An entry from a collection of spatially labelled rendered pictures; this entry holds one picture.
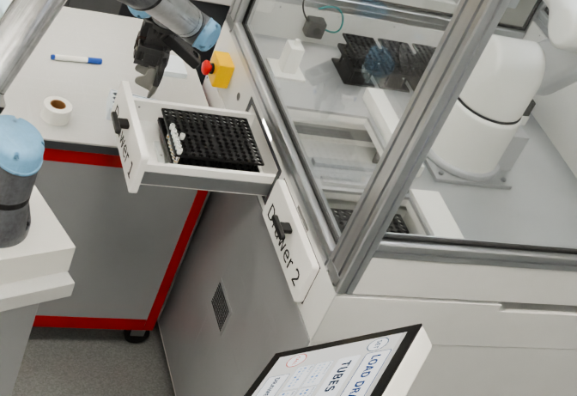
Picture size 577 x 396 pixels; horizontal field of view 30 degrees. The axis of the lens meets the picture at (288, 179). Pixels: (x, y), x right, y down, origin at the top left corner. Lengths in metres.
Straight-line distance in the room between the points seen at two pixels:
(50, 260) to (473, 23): 0.98
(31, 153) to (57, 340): 1.20
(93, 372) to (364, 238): 1.26
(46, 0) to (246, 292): 0.90
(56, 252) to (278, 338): 0.55
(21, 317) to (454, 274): 0.92
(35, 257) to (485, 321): 0.99
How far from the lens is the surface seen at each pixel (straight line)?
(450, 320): 2.42
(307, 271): 2.30
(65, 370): 3.14
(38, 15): 2.15
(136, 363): 3.22
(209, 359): 2.85
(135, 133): 2.44
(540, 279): 2.44
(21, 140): 2.11
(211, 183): 2.49
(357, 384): 1.75
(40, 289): 2.25
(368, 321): 2.32
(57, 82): 2.83
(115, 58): 2.99
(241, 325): 2.65
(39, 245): 2.24
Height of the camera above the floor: 2.33
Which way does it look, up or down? 34 degrees down
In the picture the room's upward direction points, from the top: 24 degrees clockwise
